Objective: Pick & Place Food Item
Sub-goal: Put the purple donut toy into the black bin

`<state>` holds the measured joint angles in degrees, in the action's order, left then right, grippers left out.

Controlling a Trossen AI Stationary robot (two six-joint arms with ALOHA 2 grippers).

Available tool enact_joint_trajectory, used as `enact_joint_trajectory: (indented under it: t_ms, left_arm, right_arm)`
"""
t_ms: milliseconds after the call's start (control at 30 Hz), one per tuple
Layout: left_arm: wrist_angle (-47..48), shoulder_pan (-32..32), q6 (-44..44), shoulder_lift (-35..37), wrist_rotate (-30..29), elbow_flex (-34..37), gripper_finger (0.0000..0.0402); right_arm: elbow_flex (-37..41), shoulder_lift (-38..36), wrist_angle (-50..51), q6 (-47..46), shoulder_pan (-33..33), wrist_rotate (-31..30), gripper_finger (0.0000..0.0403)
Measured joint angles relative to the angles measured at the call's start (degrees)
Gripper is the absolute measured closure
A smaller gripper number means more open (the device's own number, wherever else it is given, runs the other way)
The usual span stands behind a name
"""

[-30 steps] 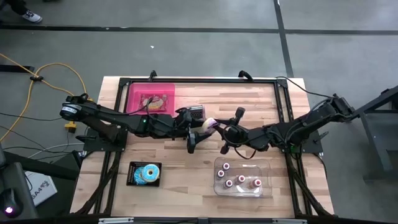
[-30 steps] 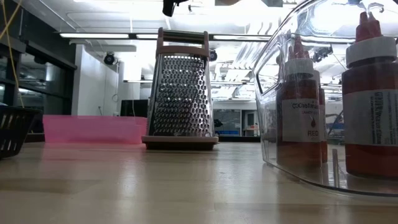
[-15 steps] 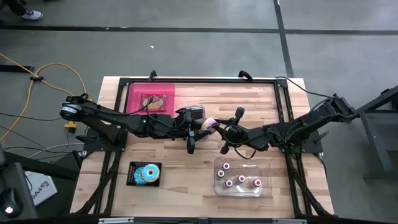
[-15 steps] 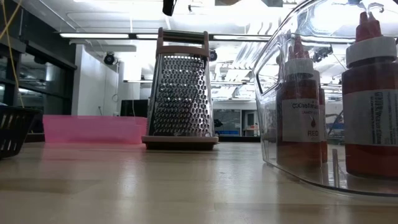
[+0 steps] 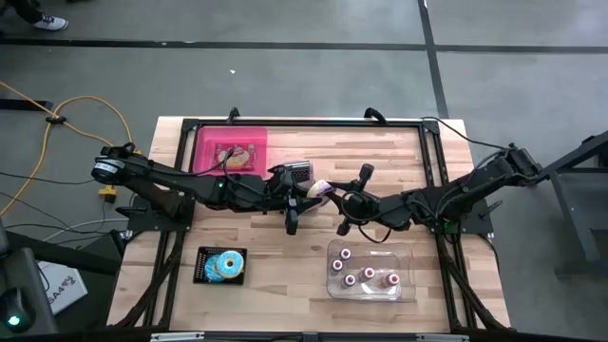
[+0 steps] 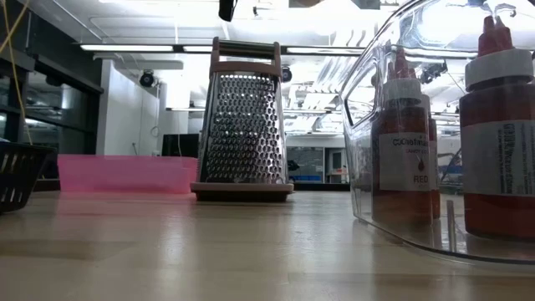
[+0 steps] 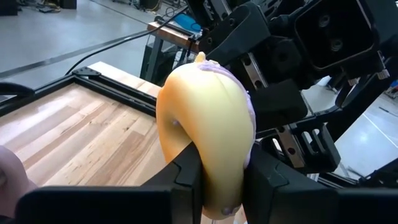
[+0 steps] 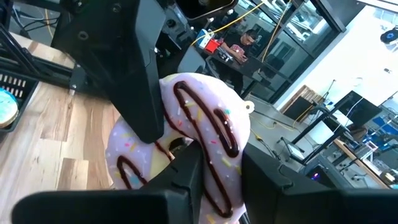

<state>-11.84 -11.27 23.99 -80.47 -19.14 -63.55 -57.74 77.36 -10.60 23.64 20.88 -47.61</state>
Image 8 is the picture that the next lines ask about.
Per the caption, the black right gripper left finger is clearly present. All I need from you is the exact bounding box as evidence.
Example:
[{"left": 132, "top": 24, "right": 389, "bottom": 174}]
[{"left": 139, "top": 140, "right": 205, "bottom": 224}]

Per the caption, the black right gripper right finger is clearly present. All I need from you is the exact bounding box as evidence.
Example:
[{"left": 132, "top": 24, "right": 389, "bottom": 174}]
[{"left": 241, "top": 142, "right": 341, "bottom": 224}]

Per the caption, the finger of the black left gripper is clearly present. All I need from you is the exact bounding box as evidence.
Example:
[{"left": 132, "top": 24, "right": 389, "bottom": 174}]
[{"left": 50, "top": 0, "right": 167, "bottom": 144}]

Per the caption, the pink frosted toy donut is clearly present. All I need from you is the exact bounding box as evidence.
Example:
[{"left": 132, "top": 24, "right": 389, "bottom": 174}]
[{"left": 104, "top": 72, "right": 256, "bottom": 224}]

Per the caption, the blue frosted toy donut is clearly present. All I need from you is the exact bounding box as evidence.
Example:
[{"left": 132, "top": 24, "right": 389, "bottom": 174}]
[{"left": 0, "top": 86, "right": 19, "bottom": 129}]

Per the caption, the red box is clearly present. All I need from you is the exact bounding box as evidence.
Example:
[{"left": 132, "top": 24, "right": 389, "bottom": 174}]
[{"left": 205, "top": 39, "right": 221, "bottom": 54}]

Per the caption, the person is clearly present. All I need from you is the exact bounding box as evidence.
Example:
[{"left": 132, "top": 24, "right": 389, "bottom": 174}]
[{"left": 217, "top": 28, "right": 261, "bottom": 65}]

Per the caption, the wooden panel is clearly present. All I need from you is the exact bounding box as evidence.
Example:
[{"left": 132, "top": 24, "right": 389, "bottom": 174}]
[{"left": 279, "top": 84, "right": 324, "bottom": 114}]

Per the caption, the black slotted plastic basket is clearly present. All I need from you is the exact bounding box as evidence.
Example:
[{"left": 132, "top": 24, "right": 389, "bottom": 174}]
[{"left": 0, "top": 70, "right": 40, "bottom": 134}]

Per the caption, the black monitor on stand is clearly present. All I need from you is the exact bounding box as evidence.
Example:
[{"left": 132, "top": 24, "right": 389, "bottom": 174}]
[{"left": 338, "top": 90, "right": 384, "bottom": 129}]

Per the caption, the yellow extension cable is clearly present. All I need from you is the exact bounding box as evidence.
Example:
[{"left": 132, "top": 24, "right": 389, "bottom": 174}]
[
  {"left": 190, "top": 1, "right": 266, "bottom": 46},
  {"left": 260, "top": 0, "right": 294, "bottom": 63}
]

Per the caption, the black metal table frame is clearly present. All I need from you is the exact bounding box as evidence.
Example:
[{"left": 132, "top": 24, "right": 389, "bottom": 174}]
[{"left": 0, "top": 24, "right": 81, "bottom": 94}]

